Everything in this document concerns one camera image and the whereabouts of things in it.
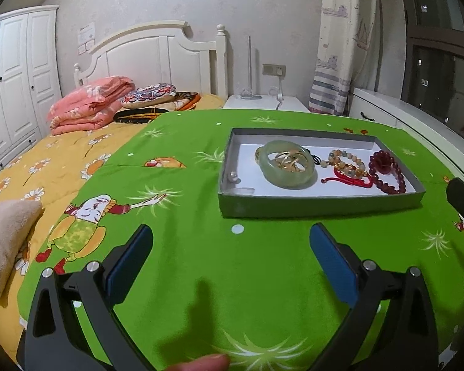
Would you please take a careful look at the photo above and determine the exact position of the multicolour jade bead bracelet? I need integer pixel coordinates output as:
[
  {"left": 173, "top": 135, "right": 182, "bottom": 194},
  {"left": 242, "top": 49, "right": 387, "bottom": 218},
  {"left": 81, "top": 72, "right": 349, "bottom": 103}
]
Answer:
[{"left": 319, "top": 148, "right": 369, "bottom": 179}]

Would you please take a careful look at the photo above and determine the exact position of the fingertip at bottom edge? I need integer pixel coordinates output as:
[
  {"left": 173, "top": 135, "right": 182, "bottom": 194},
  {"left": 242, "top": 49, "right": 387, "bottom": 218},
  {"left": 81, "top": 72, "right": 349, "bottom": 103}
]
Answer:
[{"left": 165, "top": 353, "right": 230, "bottom": 371}]

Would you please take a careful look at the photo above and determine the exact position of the green cartoon print cloth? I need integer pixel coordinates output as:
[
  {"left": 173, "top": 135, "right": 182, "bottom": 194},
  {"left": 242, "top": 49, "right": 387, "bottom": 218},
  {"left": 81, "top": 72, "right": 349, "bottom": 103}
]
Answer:
[{"left": 16, "top": 108, "right": 464, "bottom": 371}]

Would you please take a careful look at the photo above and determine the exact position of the patterned blue red pillow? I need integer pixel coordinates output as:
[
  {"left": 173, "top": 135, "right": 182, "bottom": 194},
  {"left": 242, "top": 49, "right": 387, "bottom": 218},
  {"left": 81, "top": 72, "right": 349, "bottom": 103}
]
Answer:
[{"left": 121, "top": 83, "right": 177, "bottom": 109}]

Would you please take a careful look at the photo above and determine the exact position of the dark window frame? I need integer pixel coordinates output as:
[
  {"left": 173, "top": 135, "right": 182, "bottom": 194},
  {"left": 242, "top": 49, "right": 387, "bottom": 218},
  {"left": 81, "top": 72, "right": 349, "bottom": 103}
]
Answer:
[{"left": 402, "top": 0, "right": 464, "bottom": 139}]

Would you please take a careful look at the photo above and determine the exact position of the sailboat print curtain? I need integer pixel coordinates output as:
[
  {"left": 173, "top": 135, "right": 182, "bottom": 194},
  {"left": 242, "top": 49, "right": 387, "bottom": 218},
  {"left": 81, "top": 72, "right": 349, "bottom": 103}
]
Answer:
[{"left": 308, "top": 0, "right": 378, "bottom": 116}]

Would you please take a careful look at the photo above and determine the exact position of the folded pink blanket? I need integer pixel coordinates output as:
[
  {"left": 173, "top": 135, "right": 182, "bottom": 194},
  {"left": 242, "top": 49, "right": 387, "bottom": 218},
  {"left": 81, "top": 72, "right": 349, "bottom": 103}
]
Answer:
[{"left": 47, "top": 76, "right": 135, "bottom": 136}]

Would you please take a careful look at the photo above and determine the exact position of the white nightstand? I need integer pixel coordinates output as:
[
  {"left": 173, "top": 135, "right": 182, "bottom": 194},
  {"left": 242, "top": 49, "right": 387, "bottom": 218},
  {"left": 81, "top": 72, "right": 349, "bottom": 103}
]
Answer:
[{"left": 224, "top": 95, "right": 309, "bottom": 113}]

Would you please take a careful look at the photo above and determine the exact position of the white wardrobe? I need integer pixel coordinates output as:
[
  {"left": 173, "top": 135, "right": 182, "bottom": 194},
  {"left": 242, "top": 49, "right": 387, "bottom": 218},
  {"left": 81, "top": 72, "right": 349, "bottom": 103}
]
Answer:
[{"left": 0, "top": 5, "right": 62, "bottom": 171}]

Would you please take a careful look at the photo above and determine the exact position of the white low cabinet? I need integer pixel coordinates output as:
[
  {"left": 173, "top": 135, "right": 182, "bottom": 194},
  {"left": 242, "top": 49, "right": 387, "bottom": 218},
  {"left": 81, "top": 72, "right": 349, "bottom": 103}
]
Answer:
[{"left": 349, "top": 88, "right": 464, "bottom": 181}]

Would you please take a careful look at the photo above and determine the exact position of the white lamp stand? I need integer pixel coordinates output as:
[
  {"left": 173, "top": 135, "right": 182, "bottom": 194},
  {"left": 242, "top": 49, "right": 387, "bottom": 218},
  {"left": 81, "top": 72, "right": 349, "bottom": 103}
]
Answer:
[{"left": 239, "top": 35, "right": 261, "bottom": 100}]

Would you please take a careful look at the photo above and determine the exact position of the pale green jade bangle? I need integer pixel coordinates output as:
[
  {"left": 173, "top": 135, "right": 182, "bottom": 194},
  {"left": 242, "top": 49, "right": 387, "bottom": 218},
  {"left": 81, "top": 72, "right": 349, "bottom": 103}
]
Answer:
[{"left": 255, "top": 140, "right": 318, "bottom": 189}]

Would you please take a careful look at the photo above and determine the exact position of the beige plush towel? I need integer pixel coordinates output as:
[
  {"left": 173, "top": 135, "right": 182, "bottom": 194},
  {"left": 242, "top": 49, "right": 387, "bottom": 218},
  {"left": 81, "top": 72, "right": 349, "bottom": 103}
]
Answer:
[{"left": 0, "top": 200, "right": 42, "bottom": 298}]

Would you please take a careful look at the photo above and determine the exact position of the grey shallow cardboard tray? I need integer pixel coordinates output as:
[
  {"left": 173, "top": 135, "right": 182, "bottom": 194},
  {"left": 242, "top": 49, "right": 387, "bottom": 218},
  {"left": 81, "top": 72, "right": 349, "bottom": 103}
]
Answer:
[{"left": 219, "top": 128, "right": 426, "bottom": 219}]

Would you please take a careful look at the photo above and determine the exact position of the orange black folded cloth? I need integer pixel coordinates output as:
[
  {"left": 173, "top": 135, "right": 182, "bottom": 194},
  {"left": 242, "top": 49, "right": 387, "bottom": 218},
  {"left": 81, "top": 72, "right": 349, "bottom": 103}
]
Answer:
[{"left": 113, "top": 92, "right": 201, "bottom": 124}]

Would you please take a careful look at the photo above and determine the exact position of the white wooden headboard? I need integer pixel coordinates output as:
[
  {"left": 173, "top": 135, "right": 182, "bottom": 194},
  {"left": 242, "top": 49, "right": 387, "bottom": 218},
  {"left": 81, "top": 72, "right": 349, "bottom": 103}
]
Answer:
[{"left": 73, "top": 20, "right": 230, "bottom": 100}]

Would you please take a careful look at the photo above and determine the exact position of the dark red wooden bead bracelet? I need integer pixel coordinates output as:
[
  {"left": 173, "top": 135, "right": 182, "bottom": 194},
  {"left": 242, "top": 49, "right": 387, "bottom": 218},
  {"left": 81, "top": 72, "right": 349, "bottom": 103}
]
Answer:
[{"left": 368, "top": 150, "right": 408, "bottom": 195}]

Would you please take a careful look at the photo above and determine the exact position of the red cord gold bead bracelet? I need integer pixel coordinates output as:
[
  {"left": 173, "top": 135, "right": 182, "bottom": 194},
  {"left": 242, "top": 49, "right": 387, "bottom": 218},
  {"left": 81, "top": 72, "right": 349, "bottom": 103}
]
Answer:
[{"left": 320, "top": 165, "right": 376, "bottom": 190}]

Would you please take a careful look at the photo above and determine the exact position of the white wall notice paper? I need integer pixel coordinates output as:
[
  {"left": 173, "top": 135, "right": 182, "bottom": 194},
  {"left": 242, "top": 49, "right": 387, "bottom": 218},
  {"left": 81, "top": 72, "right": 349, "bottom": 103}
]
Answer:
[{"left": 77, "top": 22, "right": 95, "bottom": 55}]

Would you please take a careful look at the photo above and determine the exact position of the yellow floral bedsheet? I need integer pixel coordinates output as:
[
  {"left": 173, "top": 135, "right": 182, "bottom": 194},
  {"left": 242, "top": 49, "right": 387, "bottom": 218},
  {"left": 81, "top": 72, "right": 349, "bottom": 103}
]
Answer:
[{"left": 0, "top": 93, "right": 226, "bottom": 364}]

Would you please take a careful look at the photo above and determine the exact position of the white pearl earring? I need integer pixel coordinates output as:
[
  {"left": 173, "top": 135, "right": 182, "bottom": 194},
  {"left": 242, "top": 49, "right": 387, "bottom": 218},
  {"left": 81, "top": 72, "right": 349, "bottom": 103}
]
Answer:
[{"left": 227, "top": 171, "right": 240, "bottom": 184}]

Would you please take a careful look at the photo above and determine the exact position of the gold ring ornament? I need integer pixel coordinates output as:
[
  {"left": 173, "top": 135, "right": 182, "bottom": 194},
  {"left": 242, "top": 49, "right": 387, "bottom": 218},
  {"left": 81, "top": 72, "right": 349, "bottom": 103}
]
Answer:
[{"left": 255, "top": 147, "right": 315, "bottom": 173}]

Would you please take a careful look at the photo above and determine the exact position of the wall power socket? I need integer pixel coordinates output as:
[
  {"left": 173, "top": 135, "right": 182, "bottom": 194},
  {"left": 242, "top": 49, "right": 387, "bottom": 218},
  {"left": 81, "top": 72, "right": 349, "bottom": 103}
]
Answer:
[{"left": 262, "top": 64, "right": 286, "bottom": 77}]

